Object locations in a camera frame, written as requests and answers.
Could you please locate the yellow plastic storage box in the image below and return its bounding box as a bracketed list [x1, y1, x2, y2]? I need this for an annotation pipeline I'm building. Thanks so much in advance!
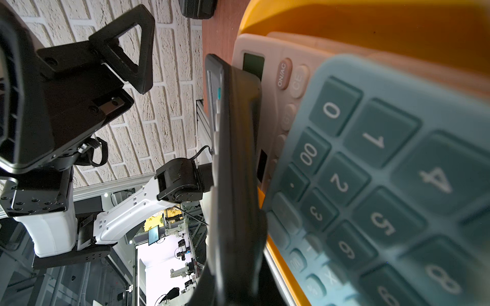
[238, 1, 489, 305]

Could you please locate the black calculator face up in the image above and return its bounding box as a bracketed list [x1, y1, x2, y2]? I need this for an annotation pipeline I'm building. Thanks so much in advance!
[205, 54, 267, 305]

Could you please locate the small teal calculator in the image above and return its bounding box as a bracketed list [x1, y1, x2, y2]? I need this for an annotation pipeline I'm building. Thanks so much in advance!
[264, 55, 489, 305]

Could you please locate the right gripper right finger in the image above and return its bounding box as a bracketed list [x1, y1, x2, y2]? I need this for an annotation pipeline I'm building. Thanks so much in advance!
[257, 256, 287, 306]

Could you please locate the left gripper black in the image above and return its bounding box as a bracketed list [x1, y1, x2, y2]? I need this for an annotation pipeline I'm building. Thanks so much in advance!
[0, 3, 156, 175]

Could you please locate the large black case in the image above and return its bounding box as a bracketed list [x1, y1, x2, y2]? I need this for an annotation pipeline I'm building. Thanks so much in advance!
[178, 0, 218, 20]

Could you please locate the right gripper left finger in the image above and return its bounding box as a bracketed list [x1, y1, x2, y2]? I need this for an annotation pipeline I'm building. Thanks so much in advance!
[186, 264, 216, 306]

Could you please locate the pink calculator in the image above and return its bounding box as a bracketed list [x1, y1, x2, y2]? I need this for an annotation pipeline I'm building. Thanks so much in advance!
[232, 32, 489, 193]

